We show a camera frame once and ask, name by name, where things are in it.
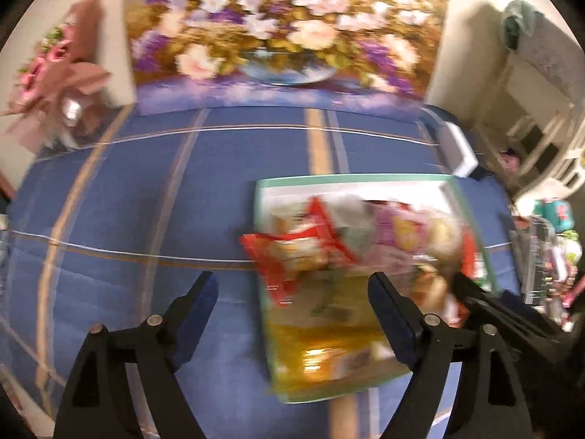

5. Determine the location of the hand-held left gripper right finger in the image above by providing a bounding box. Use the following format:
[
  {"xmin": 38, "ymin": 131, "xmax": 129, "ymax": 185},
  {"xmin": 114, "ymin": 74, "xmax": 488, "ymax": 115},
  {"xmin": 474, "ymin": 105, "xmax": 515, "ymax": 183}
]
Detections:
[{"xmin": 368, "ymin": 272, "xmax": 533, "ymax": 439}]

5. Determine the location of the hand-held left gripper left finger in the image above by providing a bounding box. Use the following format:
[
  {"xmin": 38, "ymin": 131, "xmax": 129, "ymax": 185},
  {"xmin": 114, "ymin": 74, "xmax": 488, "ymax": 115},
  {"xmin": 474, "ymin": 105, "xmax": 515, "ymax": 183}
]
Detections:
[{"xmin": 54, "ymin": 271, "xmax": 219, "ymax": 439}]

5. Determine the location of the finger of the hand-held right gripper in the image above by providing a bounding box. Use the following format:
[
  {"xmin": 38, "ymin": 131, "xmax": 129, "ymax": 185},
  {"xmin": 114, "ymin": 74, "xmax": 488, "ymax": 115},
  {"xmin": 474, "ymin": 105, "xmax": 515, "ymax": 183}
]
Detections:
[{"xmin": 452, "ymin": 273, "xmax": 517, "ymax": 325}]

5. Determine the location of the yellow snack packet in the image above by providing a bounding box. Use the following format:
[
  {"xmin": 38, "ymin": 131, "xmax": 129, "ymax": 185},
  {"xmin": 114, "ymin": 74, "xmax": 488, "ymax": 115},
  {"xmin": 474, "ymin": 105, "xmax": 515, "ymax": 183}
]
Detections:
[{"xmin": 265, "ymin": 318, "xmax": 403, "ymax": 394}]

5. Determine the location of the red twisted-end snack packet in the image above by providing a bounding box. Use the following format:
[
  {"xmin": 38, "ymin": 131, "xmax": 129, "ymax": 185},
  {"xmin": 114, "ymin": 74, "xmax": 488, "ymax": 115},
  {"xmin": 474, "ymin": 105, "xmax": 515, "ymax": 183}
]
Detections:
[{"xmin": 240, "ymin": 196, "xmax": 355, "ymax": 305}]

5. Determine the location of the teal rimmed white box tray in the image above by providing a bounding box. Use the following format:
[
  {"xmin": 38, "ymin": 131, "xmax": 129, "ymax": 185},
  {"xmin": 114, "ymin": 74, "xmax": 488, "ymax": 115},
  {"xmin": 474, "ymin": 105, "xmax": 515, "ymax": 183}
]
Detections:
[{"xmin": 253, "ymin": 173, "xmax": 499, "ymax": 404}]

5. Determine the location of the clear organizer with trinkets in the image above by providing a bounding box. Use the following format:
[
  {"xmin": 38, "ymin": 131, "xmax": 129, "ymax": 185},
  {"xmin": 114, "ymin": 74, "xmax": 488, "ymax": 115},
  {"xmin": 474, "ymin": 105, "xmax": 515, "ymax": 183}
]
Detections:
[{"xmin": 512, "ymin": 196, "xmax": 585, "ymax": 325}]

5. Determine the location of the blue plaid cloth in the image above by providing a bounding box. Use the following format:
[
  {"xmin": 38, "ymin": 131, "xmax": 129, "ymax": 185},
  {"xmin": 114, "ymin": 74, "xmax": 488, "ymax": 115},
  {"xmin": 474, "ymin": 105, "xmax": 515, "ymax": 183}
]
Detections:
[{"xmin": 0, "ymin": 103, "xmax": 522, "ymax": 439}]

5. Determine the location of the white device box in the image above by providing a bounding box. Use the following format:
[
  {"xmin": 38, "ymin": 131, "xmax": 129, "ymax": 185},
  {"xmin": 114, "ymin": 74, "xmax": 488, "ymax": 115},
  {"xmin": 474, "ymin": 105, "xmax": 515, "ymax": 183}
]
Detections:
[{"xmin": 438, "ymin": 123, "xmax": 478, "ymax": 178}]

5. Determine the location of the white shelf unit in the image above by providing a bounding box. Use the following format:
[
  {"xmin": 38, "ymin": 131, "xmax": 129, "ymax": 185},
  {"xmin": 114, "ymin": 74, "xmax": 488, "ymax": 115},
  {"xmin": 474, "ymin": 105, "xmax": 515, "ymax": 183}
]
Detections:
[{"xmin": 471, "ymin": 50, "xmax": 585, "ymax": 193}]

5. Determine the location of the white lace cloth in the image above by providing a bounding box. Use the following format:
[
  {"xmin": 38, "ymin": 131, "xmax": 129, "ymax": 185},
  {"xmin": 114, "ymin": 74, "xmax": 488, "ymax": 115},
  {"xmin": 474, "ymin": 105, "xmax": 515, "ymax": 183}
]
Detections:
[{"xmin": 514, "ymin": 9, "xmax": 579, "ymax": 101}]

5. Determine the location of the pink container with flowers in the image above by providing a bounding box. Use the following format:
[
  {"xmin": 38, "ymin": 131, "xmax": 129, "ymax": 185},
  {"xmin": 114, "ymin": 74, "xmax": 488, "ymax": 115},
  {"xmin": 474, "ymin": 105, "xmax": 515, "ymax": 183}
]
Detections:
[{"xmin": 0, "ymin": 0, "xmax": 115, "ymax": 151}]

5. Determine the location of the teal cloth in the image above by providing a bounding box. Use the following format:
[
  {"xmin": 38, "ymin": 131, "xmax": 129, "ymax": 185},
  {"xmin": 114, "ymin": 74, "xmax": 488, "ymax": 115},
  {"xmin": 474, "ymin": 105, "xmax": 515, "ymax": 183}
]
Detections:
[{"xmin": 502, "ymin": 0, "xmax": 542, "ymax": 51}]

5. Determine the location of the floral painting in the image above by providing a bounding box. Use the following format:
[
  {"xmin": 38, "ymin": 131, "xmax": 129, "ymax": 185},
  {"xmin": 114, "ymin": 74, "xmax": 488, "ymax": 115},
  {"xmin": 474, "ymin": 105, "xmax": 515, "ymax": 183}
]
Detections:
[{"xmin": 123, "ymin": 0, "xmax": 453, "ymax": 115}]

